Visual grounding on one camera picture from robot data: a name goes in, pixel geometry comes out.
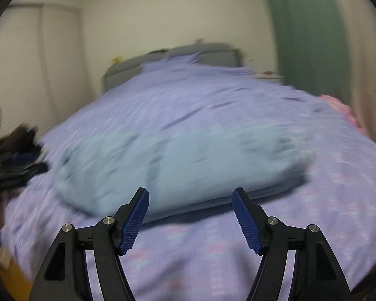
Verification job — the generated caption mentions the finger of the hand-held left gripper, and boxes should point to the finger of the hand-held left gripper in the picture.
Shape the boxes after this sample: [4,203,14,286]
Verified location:
[9,152,49,187]

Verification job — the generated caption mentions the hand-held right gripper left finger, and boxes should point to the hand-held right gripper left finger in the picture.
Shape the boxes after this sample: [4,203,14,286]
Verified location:
[32,187,150,301]

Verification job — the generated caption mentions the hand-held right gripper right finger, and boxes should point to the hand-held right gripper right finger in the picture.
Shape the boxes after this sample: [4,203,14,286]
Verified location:
[232,187,351,301]

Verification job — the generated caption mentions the light blue pants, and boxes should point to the light blue pants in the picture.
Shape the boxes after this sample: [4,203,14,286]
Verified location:
[52,122,309,224]

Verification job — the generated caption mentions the white wardrobe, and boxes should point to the white wardrobe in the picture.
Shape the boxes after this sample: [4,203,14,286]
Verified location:
[0,4,96,138]

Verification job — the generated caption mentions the purple patterned blanket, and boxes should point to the purple patterned blanket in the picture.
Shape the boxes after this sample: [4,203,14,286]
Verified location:
[0,55,376,301]

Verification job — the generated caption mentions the white bedside table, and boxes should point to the white bedside table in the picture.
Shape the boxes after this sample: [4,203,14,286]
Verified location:
[255,70,286,84]

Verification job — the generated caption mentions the pink cloth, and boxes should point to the pink cloth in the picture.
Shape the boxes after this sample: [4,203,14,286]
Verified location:
[320,94,368,135]

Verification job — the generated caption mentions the grey bed headboard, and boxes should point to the grey bed headboard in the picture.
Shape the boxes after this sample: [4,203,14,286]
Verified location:
[104,43,242,94]

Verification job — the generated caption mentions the green curtain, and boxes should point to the green curtain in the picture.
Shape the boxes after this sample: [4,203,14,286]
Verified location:
[260,0,340,101]

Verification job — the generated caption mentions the cream curtain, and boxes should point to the cream curtain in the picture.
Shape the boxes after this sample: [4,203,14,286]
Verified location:
[327,0,376,151]

